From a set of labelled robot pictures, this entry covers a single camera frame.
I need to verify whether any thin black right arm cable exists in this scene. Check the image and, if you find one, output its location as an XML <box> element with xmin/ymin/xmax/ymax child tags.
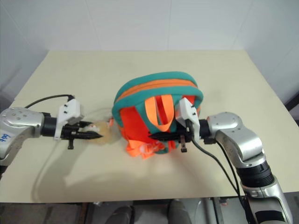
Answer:
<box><xmin>217</xmin><ymin>142</ymin><xmax>242</xmax><ymax>196</ymax></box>

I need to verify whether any tan plush toy pendant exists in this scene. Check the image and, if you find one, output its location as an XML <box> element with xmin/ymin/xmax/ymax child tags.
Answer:
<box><xmin>89</xmin><ymin>118</ymin><xmax>118</xmax><ymax>147</ymax></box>

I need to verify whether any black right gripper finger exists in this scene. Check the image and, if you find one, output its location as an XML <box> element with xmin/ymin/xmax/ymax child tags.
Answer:
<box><xmin>148</xmin><ymin>133</ymin><xmax>181</xmax><ymax>138</ymax></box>
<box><xmin>150</xmin><ymin>136</ymin><xmax>181</xmax><ymax>142</ymax></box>

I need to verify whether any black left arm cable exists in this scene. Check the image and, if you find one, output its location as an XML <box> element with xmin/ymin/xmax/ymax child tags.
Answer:
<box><xmin>25</xmin><ymin>94</ymin><xmax>75</xmax><ymax>109</ymax></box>

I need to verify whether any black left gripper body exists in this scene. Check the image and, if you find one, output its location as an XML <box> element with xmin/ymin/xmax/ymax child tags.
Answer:
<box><xmin>60</xmin><ymin>123</ymin><xmax>82</xmax><ymax>150</ymax></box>

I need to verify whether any dark rounded shape under table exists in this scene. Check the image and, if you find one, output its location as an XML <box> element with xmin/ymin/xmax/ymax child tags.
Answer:
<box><xmin>111</xmin><ymin>203</ymin><xmax>135</xmax><ymax>224</ymax></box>

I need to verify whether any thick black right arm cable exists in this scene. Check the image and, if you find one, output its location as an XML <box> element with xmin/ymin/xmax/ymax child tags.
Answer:
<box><xmin>191</xmin><ymin>137</ymin><xmax>249</xmax><ymax>204</ymax></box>

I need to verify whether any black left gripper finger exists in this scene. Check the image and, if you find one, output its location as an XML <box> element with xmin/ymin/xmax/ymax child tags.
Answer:
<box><xmin>78</xmin><ymin>120</ymin><xmax>93</xmax><ymax>129</ymax></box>
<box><xmin>75</xmin><ymin>131</ymin><xmax>104</xmax><ymax>140</ymax></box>

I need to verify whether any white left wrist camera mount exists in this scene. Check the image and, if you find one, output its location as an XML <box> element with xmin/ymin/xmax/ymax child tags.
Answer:
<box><xmin>53</xmin><ymin>98</ymin><xmax>85</xmax><ymax>142</ymax></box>

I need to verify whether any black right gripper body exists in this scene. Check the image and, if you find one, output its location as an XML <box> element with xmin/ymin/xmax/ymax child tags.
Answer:
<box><xmin>177</xmin><ymin>125</ymin><xmax>195</xmax><ymax>154</ymax></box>

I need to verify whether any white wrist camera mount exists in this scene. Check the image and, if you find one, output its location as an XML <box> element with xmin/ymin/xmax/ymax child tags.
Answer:
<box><xmin>175</xmin><ymin>98</ymin><xmax>201</xmax><ymax>142</ymax></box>
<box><xmin>53</xmin><ymin>98</ymin><xmax>85</xmax><ymax>142</ymax></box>

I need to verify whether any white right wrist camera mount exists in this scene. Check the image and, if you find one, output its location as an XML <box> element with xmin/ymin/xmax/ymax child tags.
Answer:
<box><xmin>175</xmin><ymin>98</ymin><xmax>201</xmax><ymax>142</ymax></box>

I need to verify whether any orange and green backpack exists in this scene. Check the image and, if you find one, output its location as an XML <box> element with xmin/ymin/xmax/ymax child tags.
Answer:
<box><xmin>111</xmin><ymin>70</ymin><xmax>204</xmax><ymax>162</ymax></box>

